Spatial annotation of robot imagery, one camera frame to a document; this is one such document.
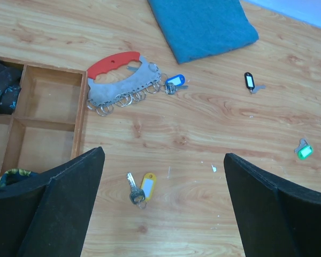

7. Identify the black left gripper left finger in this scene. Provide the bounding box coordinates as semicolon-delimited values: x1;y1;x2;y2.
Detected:
0;147;105;256

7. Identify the green tagged key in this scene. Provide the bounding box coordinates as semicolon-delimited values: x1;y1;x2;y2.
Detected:
294;138;314;160

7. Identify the yellow tagged key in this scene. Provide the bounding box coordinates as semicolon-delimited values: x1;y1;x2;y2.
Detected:
126;172;157;209

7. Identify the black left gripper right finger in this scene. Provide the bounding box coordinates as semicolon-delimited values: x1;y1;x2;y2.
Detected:
224;153;321;256

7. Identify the wooden compartment tray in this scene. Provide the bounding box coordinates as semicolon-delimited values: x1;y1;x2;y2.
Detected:
0;57;87;176

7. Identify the black tagged key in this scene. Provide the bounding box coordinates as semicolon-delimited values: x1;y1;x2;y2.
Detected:
244;72;266;94

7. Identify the folded blue cloth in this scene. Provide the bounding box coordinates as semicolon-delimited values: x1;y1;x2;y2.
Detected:
148;0;259;64

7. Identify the dark patterned sock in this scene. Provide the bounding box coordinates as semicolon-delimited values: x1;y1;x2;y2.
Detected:
0;60;22;115

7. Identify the red-handled metal key organizer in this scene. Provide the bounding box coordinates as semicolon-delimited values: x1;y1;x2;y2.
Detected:
87;51;166;117

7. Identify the green patterned sock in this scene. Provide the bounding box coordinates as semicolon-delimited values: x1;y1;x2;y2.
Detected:
0;168;38;188

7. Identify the blue tagged key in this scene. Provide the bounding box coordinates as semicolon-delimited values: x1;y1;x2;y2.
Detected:
165;74;188;95

